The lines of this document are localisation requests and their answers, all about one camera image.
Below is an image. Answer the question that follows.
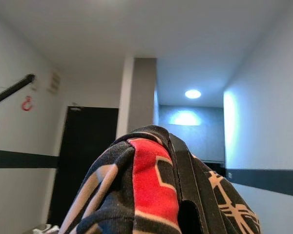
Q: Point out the black padded rod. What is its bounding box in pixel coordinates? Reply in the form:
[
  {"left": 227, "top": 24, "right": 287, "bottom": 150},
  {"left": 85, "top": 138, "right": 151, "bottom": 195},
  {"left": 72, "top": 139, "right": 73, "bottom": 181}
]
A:
[{"left": 0, "top": 74, "right": 36, "bottom": 108}]

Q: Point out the red black printed garment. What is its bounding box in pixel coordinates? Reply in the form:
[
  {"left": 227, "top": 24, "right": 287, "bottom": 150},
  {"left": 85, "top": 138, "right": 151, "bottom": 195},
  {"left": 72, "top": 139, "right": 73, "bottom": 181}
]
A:
[{"left": 60, "top": 124, "right": 261, "bottom": 234}]

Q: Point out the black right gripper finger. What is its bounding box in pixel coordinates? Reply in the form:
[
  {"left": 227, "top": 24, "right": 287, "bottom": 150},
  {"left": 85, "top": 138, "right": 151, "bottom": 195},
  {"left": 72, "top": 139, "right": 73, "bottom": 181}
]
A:
[{"left": 169, "top": 134, "right": 208, "bottom": 234}]

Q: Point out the white wall notice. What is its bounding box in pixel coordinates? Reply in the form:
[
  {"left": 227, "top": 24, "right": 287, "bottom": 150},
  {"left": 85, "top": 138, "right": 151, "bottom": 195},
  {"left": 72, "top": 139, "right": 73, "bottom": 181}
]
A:
[{"left": 46, "top": 72, "right": 62, "bottom": 95}]

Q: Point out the black door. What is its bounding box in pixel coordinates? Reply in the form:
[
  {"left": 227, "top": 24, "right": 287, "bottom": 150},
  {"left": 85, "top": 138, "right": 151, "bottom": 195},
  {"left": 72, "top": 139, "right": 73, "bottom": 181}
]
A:
[{"left": 48, "top": 106, "right": 120, "bottom": 226}]

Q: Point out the round ceiling light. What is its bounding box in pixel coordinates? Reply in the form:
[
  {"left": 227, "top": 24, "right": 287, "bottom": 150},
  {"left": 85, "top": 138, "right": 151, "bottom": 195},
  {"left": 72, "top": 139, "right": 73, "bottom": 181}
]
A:
[{"left": 184, "top": 89, "right": 202, "bottom": 99}]

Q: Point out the red wall hook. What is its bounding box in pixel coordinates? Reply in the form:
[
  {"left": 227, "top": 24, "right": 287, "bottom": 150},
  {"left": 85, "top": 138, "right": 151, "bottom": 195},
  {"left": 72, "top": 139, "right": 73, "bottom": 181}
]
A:
[{"left": 21, "top": 96, "right": 34, "bottom": 112}]

